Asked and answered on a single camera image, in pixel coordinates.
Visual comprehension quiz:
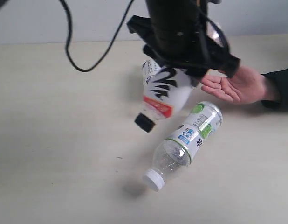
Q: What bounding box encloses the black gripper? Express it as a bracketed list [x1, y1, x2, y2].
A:
[127, 14, 241, 78]

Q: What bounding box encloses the white bottle black cap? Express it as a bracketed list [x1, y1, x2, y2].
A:
[135, 59, 193, 132]

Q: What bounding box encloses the lime label clear bottle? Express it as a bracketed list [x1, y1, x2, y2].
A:
[143, 101, 223, 192]

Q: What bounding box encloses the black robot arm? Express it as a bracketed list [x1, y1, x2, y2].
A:
[127, 0, 240, 78]

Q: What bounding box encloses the person's open hand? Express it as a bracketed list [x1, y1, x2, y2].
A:
[200, 65, 281, 105]

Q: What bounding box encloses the black cable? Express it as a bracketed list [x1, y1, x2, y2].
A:
[59, 0, 135, 73]

